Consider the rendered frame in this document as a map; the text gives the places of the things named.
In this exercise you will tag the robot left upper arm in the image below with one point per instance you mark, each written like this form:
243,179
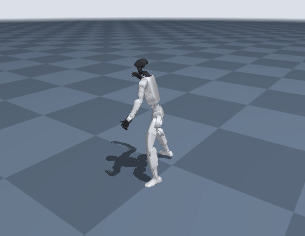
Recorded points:
143,84

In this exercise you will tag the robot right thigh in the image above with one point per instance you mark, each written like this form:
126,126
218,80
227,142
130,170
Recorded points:
159,131

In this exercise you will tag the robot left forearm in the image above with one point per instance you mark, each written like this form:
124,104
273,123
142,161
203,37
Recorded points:
134,110

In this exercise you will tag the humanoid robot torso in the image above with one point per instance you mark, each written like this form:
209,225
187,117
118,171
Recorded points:
152,97

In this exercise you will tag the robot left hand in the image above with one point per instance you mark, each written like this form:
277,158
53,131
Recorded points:
125,124

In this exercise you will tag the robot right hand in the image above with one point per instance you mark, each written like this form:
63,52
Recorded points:
136,74

